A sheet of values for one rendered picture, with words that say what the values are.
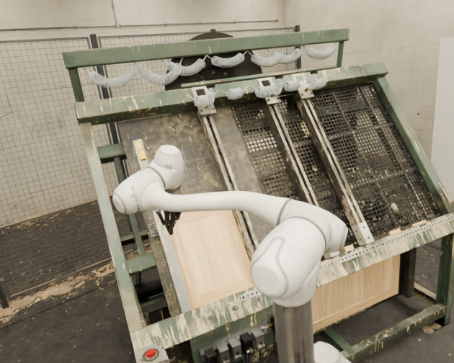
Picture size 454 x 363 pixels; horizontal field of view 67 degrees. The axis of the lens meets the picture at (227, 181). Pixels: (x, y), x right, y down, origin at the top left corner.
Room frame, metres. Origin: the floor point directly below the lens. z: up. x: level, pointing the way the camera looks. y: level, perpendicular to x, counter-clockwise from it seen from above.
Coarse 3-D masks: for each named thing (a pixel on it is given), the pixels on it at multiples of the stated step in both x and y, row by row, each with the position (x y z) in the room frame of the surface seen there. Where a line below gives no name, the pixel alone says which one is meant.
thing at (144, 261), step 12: (336, 108) 2.49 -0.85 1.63; (348, 108) 2.52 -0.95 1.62; (264, 120) 2.27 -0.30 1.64; (372, 120) 2.56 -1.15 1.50; (120, 144) 1.94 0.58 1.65; (108, 156) 1.88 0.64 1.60; (120, 156) 1.91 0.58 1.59; (120, 168) 1.87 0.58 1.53; (120, 180) 1.82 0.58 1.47; (396, 180) 2.22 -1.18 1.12; (372, 192) 2.12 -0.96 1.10; (132, 216) 1.71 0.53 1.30; (132, 228) 1.67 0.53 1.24; (144, 252) 1.60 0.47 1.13; (132, 264) 1.53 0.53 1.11; (144, 264) 1.54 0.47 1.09
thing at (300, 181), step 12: (276, 96) 2.23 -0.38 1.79; (264, 108) 2.26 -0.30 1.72; (276, 108) 2.22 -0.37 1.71; (276, 120) 2.16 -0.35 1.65; (276, 132) 2.14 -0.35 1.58; (288, 144) 2.09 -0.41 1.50; (288, 156) 2.03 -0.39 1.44; (288, 168) 2.03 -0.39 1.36; (300, 168) 1.99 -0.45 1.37; (300, 180) 1.93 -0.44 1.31; (300, 192) 1.93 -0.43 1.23; (312, 192) 1.90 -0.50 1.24; (312, 204) 1.85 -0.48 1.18; (336, 252) 1.69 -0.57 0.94
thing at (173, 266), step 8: (136, 152) 1.85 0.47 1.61; (144, 152) 1.86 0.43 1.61; (144, 168) 1.80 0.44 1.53; (160, 224) 1.62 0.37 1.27; (160, 232) 1.60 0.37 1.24; (160, 240) 1.60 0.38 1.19; (168, 240) 1.58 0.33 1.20; (168, 248) 1.55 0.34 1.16; (168, 256) 1.53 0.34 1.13; (176, 256) 1.54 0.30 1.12; (168, 264) 1.50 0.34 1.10; (176, 264) 1.51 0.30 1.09; (176, 272) 1.49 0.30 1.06; (176, 280) 1.46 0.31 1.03; (176, 288) 1.44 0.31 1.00; (184, 288) 1.45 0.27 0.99; (176, 296) 1.45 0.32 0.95; (184, 296) 1.42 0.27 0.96; (184, 304) 1.40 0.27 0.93; (184, 312) 1.38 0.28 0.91
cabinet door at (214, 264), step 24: (192, 216) 1.71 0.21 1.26; (216, 216) 1.74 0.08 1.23; (192, 240) 1.63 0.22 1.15; (216, 240) 1.65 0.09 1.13; (240, 240) 1.68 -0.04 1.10; (192, 264) 1.55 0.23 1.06; (216, 264) 1.57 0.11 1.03; (240, 264) 1.59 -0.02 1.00; (192, 288) 1.47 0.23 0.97; (216, 288) 1.49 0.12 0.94; (240, 288) 1.51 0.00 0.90
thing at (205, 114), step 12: (204, 108) 2.05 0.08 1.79; (204, 120) 2.04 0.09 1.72; (204, 132) 2.05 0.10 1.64; (216, 132) 2.01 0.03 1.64; (216, 144) 1.99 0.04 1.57; (216, 156) 1.91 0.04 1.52; (216, 168) 1.93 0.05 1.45; (228, 168) 1.88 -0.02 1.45; (228, 180) 1.84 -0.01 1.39; (240, 216) 1.71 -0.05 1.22; (240, 228) 1.69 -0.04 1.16; (252, 228) 1.68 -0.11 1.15; (252, 240) 1.65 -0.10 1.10; (252, 252) 1.60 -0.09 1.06
